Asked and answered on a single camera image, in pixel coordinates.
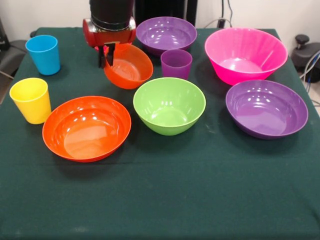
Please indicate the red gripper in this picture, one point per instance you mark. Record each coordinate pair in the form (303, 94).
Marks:
(110, 37)

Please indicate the small orange bowl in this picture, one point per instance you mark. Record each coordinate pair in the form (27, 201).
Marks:
(132, 72)

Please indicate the blue plastic cup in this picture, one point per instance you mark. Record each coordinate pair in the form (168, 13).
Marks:
(46, 62)

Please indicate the purple bowl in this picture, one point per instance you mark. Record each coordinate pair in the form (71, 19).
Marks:
(166, 37)
(265, 115)

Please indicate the purple plastic cup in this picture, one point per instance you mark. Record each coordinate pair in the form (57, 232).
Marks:
(175, 70)

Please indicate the green bowl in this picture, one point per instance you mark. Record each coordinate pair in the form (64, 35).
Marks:
(167, 122)

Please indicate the large pink bowl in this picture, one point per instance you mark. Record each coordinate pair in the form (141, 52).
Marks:
(245, 72)

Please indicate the large orange bowl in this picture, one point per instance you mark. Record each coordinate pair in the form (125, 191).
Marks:
(85, 130)

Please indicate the yellow plastic cup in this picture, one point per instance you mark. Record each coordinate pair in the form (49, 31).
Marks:
(31, 110)

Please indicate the black chair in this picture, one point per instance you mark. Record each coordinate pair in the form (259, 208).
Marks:
(11, 57)

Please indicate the dark green table cloth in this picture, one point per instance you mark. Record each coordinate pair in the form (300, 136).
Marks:
(160, 187)

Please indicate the black equipment with knob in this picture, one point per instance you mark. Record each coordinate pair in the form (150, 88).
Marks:
(303, 57)

